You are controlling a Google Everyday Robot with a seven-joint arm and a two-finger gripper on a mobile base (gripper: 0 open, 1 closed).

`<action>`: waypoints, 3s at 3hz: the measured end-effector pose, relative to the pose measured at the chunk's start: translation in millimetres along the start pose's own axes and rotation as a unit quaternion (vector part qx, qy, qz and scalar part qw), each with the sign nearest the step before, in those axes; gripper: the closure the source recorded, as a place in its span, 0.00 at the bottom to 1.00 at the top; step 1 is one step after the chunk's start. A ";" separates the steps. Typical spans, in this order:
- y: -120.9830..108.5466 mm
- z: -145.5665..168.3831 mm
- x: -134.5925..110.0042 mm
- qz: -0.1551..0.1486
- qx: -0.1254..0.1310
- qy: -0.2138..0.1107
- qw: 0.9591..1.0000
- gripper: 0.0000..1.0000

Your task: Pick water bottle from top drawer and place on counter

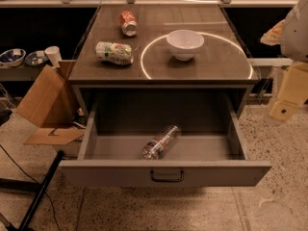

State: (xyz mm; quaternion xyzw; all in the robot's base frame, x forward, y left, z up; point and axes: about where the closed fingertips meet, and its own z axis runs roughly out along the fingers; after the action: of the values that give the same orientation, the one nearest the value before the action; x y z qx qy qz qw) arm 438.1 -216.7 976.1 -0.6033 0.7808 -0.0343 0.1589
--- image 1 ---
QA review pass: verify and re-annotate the white ceramic bowl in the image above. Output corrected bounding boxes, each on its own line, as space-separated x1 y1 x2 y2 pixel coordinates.
167 30 204 61

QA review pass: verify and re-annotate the black drawer handle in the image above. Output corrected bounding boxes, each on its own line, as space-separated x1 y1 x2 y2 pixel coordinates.
150 170 184 183

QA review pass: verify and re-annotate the small blue dish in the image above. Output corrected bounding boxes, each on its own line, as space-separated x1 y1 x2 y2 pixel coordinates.
24 50 49 66

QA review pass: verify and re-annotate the black metal stand leg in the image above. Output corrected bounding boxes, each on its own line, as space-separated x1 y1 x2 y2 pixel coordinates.
0 151 64 231

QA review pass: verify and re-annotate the crushed green white can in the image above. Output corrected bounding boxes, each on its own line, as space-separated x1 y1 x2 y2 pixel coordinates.
95 41 134 65

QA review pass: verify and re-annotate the black floor cable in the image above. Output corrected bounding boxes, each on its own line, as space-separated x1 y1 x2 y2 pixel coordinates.
0 143 62 231

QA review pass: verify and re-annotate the red soda can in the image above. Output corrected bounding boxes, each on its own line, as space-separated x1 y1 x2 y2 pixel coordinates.
119 11 138 37

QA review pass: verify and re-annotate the brown cardboard box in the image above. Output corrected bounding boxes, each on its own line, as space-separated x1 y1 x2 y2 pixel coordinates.
16 65 85 157

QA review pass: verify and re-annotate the open grey drawer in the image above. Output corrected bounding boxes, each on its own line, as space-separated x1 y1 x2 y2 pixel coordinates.
61 90 271 187

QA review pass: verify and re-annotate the white paper cup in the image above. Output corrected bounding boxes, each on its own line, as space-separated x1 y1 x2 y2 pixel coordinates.
44 46 62 66

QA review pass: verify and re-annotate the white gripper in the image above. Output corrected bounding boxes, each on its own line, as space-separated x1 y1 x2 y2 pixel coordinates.
260 20 308 122

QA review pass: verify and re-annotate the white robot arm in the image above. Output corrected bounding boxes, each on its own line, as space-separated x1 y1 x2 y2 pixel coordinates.
260 0 308 122

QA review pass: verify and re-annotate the grey cabinet with dark top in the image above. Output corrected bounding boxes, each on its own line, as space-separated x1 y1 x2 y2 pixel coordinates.
69 4 257 113

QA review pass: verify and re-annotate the clear plastic water bottle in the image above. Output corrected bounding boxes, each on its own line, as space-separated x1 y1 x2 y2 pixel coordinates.
141 124 181 160

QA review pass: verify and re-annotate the blue white bowl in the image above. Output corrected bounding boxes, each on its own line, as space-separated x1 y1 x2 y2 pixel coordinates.
0 48 26 67

